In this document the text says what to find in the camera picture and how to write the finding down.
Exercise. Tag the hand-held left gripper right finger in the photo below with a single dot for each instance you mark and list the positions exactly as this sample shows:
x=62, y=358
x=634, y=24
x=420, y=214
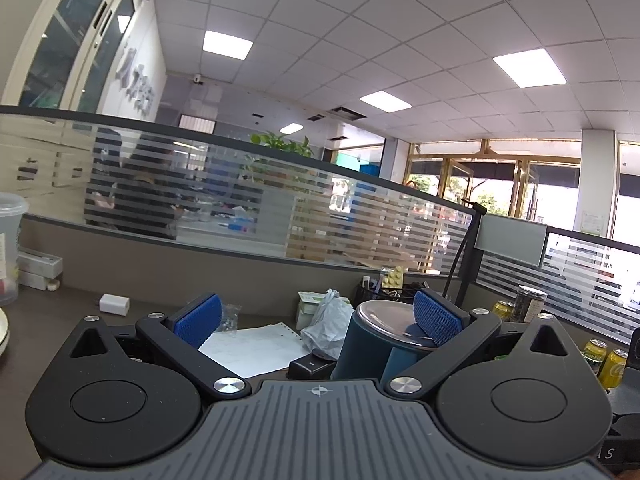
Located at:
x=437, y=317

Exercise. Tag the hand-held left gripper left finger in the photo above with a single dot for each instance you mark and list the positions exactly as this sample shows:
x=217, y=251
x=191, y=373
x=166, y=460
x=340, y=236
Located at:
x=197, y=317

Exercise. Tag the blue vacuum bottle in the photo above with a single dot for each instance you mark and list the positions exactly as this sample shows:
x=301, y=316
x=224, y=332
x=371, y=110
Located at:
x=365, y=350

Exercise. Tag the clear plastic parts bag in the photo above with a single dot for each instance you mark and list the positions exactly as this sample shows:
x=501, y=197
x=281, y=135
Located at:
x=229, y=317

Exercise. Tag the yellow building brick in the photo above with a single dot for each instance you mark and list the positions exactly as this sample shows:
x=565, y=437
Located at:
x=392, y=277

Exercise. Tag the black mesh desk organizer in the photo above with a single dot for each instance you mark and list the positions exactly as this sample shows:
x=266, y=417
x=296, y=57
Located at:
x=380, y=297

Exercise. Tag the yellow drink can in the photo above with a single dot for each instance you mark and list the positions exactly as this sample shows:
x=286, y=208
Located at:
x=614, y=370
x=594, y=357
x=502, y=311

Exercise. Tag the white perforated paper sheet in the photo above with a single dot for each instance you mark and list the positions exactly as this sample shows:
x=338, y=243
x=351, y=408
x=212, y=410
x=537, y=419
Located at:
x=255, y=352

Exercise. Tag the black lamp base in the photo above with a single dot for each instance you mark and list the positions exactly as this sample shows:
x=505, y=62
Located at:
x=462, y=245

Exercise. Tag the white power adapter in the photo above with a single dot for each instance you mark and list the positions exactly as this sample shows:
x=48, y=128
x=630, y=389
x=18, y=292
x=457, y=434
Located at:
x=114, y=305

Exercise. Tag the glass jar with dark contents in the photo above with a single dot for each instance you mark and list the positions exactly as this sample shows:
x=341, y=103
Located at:
x=527, y=305

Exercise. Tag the white green box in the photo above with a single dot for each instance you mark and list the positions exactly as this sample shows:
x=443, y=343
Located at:
x=307, y=307

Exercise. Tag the grey crumpled plastic bag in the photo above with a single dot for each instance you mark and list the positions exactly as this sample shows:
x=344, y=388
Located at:
x=325, y=330

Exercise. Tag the black leather case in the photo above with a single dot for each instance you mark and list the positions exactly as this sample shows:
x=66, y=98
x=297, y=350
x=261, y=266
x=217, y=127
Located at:
x=310, y=367

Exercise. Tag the striped glass partition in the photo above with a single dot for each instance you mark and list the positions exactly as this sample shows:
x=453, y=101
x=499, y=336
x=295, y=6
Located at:
x=250, y=200

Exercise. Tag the grey framed glass partition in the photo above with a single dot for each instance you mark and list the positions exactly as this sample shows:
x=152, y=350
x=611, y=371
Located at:
x=575, y=270

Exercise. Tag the white flat box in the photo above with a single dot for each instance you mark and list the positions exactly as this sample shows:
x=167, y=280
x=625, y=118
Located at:
x=40, y=260
x=37, y=281

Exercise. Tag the green potted plant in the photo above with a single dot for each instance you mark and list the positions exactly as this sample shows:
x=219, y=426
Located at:
x=285, y=147

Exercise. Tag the white plate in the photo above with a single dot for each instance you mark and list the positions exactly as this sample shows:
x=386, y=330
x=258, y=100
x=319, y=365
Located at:
x=4, y=335

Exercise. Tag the clear plastic lidded cup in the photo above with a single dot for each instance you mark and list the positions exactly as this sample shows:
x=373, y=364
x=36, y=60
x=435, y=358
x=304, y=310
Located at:
x=10, y=250

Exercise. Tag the ceiling light panel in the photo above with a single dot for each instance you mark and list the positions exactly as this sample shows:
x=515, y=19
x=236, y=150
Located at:
x=385, y=99
x=529, y=66
x=227, y=44
x=291, y=128

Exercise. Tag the beige glass-door cabinet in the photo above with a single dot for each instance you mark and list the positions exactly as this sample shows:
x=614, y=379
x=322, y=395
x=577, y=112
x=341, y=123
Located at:
x=60, y=35

